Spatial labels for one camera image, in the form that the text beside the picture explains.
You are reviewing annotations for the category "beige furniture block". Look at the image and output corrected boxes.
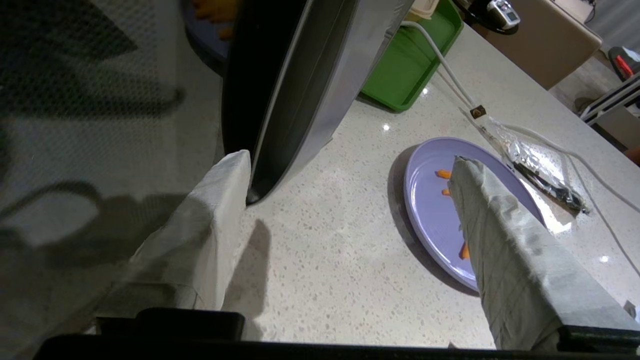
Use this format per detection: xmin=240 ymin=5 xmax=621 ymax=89
xmin=470 ymin=0 xmax=603 ymax=91

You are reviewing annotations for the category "red black tool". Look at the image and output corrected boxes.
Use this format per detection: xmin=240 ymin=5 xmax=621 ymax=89
xmin=607 ymin=46 xmax=640 ymax=80

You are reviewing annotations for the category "purple plate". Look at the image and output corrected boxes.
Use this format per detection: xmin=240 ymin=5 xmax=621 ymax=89
xmin=402 ymin=136 xmax=548 ymax=292

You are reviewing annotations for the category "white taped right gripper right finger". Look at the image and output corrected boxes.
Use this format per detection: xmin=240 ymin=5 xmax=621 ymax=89
xmin=447 ymin=156 xmax=640 ymax=351

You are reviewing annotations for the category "white power cable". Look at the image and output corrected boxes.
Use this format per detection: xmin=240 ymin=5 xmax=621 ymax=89
xmin=399 ymin=20 xmax=640 ymax=278

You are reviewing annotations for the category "clear foil wrapper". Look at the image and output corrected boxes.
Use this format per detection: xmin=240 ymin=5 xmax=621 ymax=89
xmin=460 ymin=105 xmax=592 ymax=216

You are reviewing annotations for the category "silver black handheld device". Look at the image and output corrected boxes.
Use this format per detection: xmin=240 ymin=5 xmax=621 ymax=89
xmin=465 ymin=0 xmax=522 ymax=36

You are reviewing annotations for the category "black glass microwave door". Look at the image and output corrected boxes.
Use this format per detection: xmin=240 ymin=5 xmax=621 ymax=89
xmin=0 ymin=0 xmax=416 ymax=351

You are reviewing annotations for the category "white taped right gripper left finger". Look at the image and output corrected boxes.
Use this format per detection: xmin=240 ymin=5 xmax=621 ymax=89
xmin=95 ymin=150 xmax=252 ymax=321

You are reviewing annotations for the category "green plastic tray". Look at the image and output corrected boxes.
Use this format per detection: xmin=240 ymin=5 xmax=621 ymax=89
xmin=360 ymin=0 xmax=465 ymax=112

